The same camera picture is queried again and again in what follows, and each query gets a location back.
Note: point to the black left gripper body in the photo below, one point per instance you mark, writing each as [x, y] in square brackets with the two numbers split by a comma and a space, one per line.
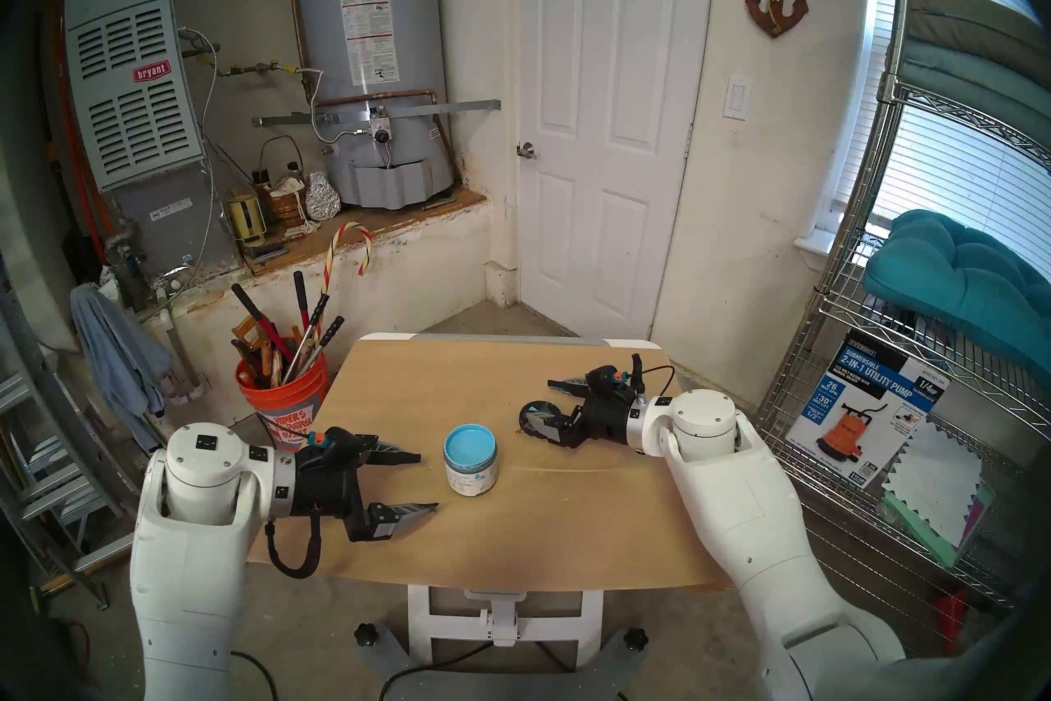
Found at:
[328, 486]

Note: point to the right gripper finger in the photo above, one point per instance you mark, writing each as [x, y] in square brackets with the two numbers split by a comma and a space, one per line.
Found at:
[573, 386]
[562, 430]

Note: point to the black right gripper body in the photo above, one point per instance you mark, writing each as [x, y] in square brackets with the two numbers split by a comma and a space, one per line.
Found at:
[609, 420]

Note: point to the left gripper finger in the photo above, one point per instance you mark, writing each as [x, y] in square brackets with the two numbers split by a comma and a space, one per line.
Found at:
[398, 519]
[390, 454]

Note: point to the black jar lid blue tape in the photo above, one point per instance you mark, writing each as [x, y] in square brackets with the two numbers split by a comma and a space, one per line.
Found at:
[538, 410]

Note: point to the white paint jar dark label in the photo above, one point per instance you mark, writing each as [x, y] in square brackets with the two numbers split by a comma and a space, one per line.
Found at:
[472, 473]

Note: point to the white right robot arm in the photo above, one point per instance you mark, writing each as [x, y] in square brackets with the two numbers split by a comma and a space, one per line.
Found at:
[755, 519]

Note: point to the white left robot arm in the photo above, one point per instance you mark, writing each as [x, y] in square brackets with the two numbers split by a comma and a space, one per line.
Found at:
[189, 560]

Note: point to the orange plastic bucket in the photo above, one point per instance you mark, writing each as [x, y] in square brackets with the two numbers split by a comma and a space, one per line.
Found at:
[287, 420]

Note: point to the wooden top work table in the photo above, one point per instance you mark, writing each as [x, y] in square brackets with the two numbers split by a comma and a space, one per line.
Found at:
[505, 613]
[558, 527]

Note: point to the black table adjustment knob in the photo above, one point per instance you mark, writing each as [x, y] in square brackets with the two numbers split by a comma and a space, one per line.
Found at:
[635, 639]
[366, 635]

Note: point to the black grip metal tool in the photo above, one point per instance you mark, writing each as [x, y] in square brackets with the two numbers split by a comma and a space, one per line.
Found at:
[332, 330]
[318, 305]

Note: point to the white PVC pipe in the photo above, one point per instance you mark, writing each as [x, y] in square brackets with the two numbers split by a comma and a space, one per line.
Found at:
[190, 389]

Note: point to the striped candy cane decoration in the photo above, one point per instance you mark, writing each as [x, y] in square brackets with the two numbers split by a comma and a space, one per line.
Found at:
[369, 248]

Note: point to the wooden platform board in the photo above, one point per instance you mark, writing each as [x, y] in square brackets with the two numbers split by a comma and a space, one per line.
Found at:
[410, 213]

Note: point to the silver door knob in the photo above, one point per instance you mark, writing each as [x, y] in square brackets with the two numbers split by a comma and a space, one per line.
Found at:
[526, 151]

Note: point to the blue hanging towel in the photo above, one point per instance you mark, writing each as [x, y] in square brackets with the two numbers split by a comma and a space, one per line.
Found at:
[119, 363]

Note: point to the utility pump box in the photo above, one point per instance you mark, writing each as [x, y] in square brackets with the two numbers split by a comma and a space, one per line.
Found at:
[862, 420]

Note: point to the white panel door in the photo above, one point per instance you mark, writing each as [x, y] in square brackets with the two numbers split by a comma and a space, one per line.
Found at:
[612, 133]

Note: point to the crumpled foil bundle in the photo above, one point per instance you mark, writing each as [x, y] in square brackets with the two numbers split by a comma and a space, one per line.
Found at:
[322, 200]

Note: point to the white window sill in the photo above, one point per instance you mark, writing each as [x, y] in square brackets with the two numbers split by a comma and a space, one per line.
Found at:
[819, 248]

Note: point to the yellow kettle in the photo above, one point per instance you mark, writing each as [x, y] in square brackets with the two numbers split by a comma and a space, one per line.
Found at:
[246, 219]

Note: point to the wooden pole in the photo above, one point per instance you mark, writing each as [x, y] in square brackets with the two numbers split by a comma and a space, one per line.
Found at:
[53, 584]

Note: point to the white zigzag edged sheet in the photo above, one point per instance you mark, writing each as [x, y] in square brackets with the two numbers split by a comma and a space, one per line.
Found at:
[932, 478]

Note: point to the aluminium ladder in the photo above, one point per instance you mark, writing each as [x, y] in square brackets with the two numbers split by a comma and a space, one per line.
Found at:
[12, 395]

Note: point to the green foam sheet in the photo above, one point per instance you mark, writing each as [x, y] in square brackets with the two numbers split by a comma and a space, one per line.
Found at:
[928, 535]

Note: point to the flexible metal conduit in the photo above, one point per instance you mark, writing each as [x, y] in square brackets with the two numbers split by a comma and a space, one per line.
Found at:
[211, 133]

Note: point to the teal tufted cushion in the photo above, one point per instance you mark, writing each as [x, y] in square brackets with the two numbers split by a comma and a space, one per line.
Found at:
[952, 280]

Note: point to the small red object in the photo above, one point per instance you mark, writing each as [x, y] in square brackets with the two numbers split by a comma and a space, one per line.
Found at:
[951, 617]

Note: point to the brass gas pipe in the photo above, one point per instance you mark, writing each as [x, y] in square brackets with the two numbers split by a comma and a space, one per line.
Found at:
[259, 68]

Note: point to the grey Bryant furnace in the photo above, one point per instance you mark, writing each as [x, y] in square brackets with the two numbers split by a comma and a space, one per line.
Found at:
[131, 124]

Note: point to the white window blinds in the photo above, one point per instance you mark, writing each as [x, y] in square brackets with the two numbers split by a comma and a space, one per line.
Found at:
[944, 174]

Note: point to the grey green folded cushion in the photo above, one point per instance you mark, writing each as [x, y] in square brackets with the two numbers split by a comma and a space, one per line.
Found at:
[969, 83]

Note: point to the olive folded cushion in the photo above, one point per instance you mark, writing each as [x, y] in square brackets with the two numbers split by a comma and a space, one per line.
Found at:
[977, 18]

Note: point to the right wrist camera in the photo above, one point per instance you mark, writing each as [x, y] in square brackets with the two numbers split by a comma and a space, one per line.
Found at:
[608, 379]

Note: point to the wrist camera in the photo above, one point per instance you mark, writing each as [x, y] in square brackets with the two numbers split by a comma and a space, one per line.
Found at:
[328, 445]
[608, 379]

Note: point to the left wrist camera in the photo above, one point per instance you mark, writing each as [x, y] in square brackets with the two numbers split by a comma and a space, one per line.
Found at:
[328, 445]

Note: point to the white light switch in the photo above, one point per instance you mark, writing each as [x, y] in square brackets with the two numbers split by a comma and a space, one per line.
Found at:
[737, 98]

